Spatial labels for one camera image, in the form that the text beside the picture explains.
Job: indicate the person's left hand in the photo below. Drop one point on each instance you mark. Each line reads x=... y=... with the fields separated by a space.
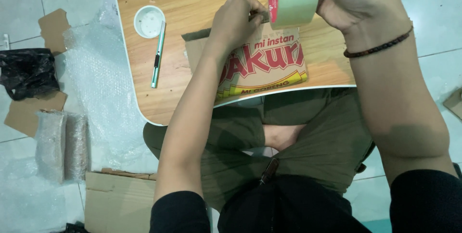
x=231 y=23

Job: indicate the person's left fingers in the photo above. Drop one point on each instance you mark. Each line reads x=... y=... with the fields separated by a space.
x=252 y=3

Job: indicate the printed cardboard package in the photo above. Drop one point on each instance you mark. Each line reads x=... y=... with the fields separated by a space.
x=263 y=63

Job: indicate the wooden lap table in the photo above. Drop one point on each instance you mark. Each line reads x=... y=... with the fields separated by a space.
x=173 y=45

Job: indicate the green utility knife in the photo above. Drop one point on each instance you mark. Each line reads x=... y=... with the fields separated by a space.
x=158 y=55

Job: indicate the person's foot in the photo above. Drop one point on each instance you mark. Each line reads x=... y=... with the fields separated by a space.
x=281 y=136

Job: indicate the person's olive green trousers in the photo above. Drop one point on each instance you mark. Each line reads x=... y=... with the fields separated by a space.
x=306 y=142

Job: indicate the sheet of bubble wrap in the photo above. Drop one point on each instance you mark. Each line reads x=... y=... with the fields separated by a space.
x=104 y=92

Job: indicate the torn brown cardboard piece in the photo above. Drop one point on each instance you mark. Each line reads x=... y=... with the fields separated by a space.
x=53 y=29

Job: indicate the person's black shirt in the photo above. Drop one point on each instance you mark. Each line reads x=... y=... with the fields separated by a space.
x=299 y=204

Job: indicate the small brown cardboard scrap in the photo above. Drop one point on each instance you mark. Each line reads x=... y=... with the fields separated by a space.
x=454 y=103

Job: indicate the bubble-wrapped parcel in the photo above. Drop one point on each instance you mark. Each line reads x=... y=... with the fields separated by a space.
x=76 y=146
x=51 y=144

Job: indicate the black plastic bag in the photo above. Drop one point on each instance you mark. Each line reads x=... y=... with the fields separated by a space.
x=27 y=72

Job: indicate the flattened brown cardboard box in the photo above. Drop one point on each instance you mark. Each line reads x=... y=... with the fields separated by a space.
x=115 y=200

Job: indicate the flat brown cardboard piece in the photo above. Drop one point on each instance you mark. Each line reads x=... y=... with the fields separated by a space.
x=29 y=112

